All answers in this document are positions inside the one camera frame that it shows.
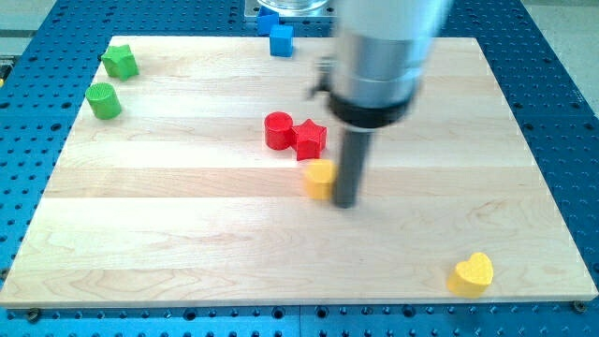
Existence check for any yellow hexagon block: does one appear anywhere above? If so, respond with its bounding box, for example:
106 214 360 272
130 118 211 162
303 159 337 200

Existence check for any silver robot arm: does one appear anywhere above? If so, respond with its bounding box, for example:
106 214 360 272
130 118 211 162
311 0 453 133

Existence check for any red star block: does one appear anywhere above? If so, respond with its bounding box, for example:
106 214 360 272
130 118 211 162
291 119 328 161

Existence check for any red cylinder block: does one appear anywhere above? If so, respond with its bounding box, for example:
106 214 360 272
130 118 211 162
264 111 293 151

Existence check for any black pusher rod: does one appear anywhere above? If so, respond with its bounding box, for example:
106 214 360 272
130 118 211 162
332 128 373 209

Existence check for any wooden board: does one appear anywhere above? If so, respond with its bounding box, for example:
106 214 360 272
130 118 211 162
1 36 597 309

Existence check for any blue cube block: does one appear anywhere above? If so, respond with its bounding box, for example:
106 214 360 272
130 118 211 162
270 24 294 57

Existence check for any blue block at back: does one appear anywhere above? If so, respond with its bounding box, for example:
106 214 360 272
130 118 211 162
256 7 280 36

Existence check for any yellow heart block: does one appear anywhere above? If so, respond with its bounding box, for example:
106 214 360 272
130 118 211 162
446 252 494 299

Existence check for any green cylinder block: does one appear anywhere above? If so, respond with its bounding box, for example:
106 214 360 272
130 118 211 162
85 82 122 120

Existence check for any green star block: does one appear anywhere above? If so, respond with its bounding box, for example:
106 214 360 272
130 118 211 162
101 45 139 81

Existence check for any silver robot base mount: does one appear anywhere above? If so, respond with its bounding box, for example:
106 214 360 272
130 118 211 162
244 0 337 17

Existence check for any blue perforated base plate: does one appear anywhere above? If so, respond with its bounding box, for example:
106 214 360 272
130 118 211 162
1 0 598 337

